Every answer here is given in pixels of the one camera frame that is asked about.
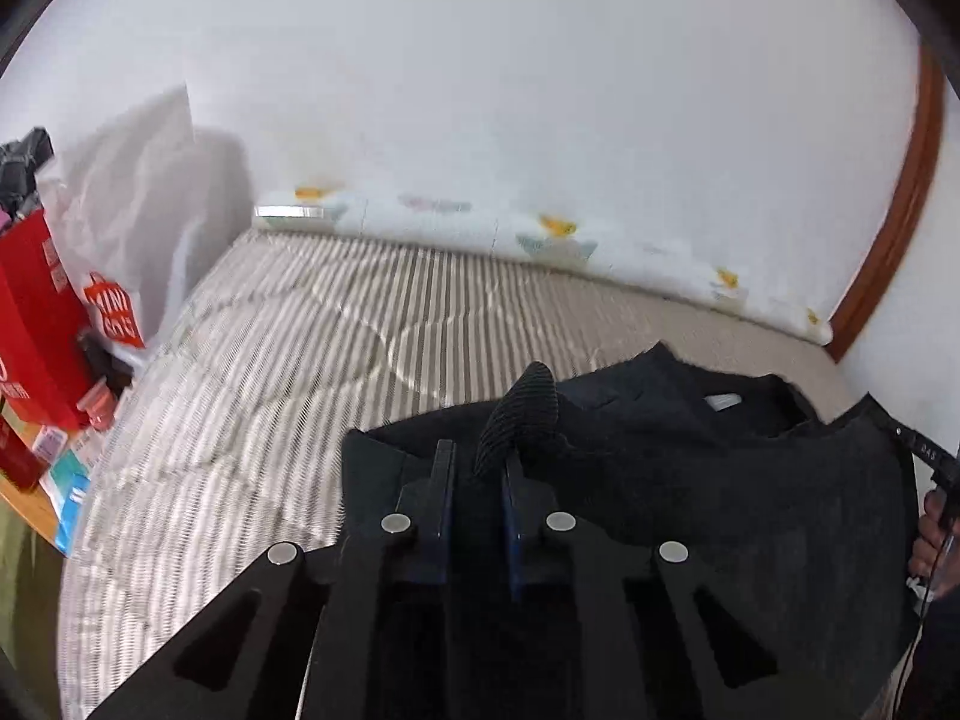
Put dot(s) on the black sweatshirt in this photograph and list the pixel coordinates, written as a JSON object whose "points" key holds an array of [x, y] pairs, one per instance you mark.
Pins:
{"points": [[712, 480]]}

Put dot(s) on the small red box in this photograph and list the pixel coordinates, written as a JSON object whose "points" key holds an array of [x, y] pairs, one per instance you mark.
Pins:
{"points": [[19, 454]]}

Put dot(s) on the pink small bottle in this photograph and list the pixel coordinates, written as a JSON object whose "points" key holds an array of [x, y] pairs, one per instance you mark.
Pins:
{"points": [[97, 403]]}

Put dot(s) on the wooden side table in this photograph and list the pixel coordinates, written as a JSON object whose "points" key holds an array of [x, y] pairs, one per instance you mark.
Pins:
{"points": [[26, 506]]}

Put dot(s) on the black bag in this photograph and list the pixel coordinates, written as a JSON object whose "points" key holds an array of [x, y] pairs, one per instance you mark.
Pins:
{"points": [[22, 165]]}

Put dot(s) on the red cardboard box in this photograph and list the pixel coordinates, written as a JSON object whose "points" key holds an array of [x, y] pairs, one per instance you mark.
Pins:
{"points": [[41, 315]]}

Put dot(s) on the brown wooden door frame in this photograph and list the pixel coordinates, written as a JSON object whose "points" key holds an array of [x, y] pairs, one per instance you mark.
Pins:
{"points": [[900, 210]]}

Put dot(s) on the person's right hand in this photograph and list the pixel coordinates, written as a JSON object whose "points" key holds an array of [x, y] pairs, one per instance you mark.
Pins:
{"points": [[930, 540]]}

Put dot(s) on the white plastic bag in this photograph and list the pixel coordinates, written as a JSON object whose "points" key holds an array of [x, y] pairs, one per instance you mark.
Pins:
{"points": [[142, 225]]}

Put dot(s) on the striped beige mattress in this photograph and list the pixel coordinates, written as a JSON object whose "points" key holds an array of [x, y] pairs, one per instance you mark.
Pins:
{"points": [[300, 360]]}

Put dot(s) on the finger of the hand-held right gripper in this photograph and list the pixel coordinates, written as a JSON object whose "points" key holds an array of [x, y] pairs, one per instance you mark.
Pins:
{"points": [[919, 444]]}

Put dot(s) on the white printed quilt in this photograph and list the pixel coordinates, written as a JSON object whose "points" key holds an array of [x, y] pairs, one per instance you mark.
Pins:
{"points": [[525, 236]]}

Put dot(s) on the green cloth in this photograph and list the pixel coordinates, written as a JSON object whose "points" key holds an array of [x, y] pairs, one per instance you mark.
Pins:
{"points": [[22, 600]]}

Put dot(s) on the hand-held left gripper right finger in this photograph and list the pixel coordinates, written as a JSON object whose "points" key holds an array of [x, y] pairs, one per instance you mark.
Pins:
{"points": [[514, 521]]}

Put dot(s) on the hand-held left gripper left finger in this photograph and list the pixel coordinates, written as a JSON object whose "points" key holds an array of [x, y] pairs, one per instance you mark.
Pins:
{"points": [[442, 517]]}

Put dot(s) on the small boxes on side table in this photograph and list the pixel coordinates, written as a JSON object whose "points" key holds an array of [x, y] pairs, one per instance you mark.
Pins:
{"points": [[73, 499]]}

